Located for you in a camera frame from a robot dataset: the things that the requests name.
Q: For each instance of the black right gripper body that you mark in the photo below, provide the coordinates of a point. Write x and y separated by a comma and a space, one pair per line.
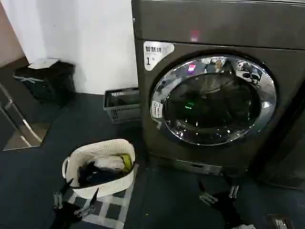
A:
226, 210

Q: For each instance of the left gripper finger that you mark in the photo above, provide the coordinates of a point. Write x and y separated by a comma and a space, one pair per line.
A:
86, 208
57, 199

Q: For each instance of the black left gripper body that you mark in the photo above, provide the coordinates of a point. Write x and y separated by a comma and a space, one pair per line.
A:
70, 217

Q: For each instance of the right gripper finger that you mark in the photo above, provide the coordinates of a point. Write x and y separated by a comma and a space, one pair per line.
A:
234, 191
207, 197

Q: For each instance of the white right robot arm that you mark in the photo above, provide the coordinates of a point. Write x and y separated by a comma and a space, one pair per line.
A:
245, 226

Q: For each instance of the grey white checked mat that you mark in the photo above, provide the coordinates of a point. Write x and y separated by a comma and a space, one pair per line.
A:
112, 205

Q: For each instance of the black garment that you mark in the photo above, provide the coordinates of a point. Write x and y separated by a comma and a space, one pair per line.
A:
95, 176

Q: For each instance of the white plastic laundry basket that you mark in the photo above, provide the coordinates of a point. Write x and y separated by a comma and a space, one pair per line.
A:
114, 183

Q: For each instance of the white garment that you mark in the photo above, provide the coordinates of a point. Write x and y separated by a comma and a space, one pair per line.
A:
107, 163

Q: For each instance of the floor socket box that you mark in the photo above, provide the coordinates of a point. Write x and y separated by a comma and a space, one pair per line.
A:
278, 223

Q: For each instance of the yellow green garment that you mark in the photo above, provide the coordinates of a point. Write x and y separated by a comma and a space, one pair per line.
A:
126, 162

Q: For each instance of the round chrome glass dryer door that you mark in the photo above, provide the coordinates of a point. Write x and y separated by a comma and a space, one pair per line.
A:
214, 105

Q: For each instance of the small white door sticker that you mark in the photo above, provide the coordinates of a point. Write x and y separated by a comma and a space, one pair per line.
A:
157, 109

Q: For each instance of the grey plastic crate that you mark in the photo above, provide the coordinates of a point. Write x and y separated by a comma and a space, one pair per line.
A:
124, 112

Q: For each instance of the black bin with white liner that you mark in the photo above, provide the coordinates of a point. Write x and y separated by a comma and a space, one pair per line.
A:
47, 83

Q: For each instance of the white energy label sticker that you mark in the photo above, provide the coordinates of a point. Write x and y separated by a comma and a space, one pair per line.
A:
155, 55

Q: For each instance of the dark grey dryer with sticker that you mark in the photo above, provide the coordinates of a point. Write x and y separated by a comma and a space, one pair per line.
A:
214, 28

